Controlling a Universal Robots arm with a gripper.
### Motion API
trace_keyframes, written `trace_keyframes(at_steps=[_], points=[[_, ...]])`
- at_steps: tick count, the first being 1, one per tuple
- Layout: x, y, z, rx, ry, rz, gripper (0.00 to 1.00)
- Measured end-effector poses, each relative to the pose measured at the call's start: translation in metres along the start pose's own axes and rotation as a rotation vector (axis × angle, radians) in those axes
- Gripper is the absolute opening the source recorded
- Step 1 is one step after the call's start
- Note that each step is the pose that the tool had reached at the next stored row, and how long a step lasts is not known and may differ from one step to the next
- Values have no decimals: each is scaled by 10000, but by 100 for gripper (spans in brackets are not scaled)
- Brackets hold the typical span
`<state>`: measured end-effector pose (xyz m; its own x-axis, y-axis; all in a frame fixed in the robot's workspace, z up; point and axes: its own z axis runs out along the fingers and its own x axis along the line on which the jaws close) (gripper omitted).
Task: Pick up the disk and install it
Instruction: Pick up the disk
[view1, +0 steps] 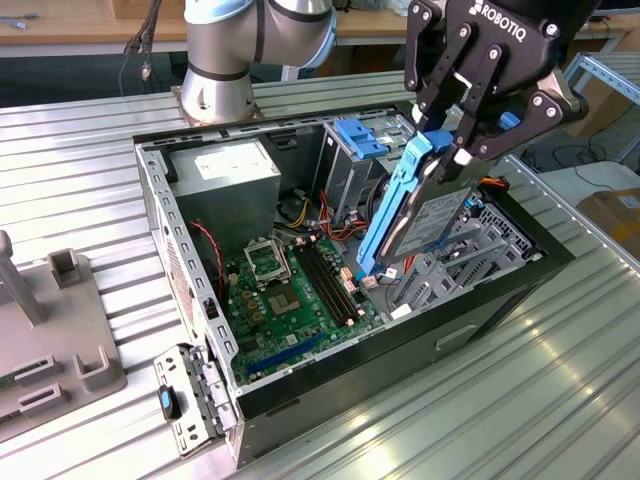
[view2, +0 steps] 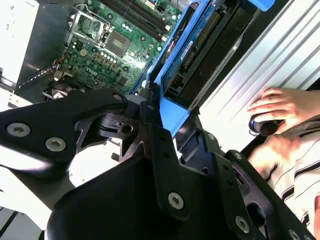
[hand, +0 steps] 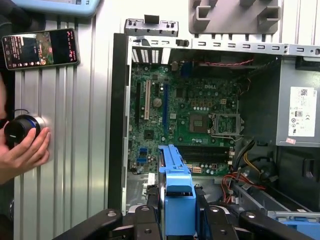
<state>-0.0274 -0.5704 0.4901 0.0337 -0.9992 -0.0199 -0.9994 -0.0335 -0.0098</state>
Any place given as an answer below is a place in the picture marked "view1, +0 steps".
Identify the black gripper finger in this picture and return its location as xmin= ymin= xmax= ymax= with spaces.
xmin=438 ymin=44 xmax=572 ymax=185
xmin=403 ymin=0 xmax=476 ymax=136

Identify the orange disk power wire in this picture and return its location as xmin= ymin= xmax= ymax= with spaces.
xmin=477 ymin=174 xmax=510 ymax=194

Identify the hard disk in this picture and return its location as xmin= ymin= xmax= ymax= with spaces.
xmin=355 ymin=112 xmax=522 ymax=284

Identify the metal disk bay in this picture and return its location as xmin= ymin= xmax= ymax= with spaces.
xmin=384 ymin=219 xmax=546 ymax=321

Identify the wooden desk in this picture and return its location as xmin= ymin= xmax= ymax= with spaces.
xmin=0 ymin=0 xmax=190 ymax=57
xmin=335 ymin=12 xmax=634 ymax=49

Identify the cardboard box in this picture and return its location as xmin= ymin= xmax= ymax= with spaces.
xmin=564 ymin=84 xmax=632 ymax=139
xmin=574 ymin=187 xmax=640 ymax=261

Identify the white floor sheet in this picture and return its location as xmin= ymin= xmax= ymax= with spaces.
xmin=573 ymin=159 xmax=640 ymax=190

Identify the blue bay latch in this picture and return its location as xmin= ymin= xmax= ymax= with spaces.
xmin=335 ymin=118 xmax=392 ymax=160

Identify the metal drive cage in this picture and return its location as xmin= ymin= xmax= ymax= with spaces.
xmin=319 ymin=107 xmax=426 ymax=229

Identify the black RAM slot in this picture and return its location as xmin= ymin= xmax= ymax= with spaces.
xmin=303 ymin=238 xmax=364 ymax=324
xmin=293 ymin=241 xmax=353 ymax=329

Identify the grey power supply unit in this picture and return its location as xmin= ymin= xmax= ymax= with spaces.
xmin=167 ymin=137 xmax=284 ymax=261

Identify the metal socket cover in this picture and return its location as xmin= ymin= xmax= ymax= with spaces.
xmin=243 ymin=239 xmax=293 ymax=286

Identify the CPU socket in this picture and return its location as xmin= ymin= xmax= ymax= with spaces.
xmin=242 ymin=238 xmax=294 ymax=287

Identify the square chipset chip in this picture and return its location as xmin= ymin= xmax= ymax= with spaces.
xmin=266 ymin=286 xmax=305 ymax=317

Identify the open black PC case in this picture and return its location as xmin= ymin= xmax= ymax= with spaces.
xmin=132 ymin=102 xmax=576 ymax=469

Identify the green motherboard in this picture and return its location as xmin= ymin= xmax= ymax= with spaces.
xmin=222 ymin=234 xmax=386 ymax=386

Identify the blue expansion slot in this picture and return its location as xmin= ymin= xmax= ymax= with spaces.
xmin=246 ymin=332 xmax=325 ymax=377

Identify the grey parts rack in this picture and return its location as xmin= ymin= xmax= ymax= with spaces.
xmin=0 ymin=229 xmax=129 ymax=446

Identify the aluminium profile frame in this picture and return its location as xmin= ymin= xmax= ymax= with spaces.
xmin=563 ymin=51 xmax=640 ymax=164

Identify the black sleeved cable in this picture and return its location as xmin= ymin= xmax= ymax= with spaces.
xmin=367 ymin=177 xmax=391 ymax=221

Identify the coloured supply wire bundle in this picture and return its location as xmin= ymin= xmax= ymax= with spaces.
xmin=272 ymin=187 xmax=384 ymax=246

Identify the red black twisted wire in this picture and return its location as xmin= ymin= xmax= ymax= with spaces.
xmin=188 ymin=219 xmax=227 ymax=304

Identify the grey adapter cable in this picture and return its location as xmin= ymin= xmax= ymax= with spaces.
xmin=0 ymin=12 xmax=41 ymax=30

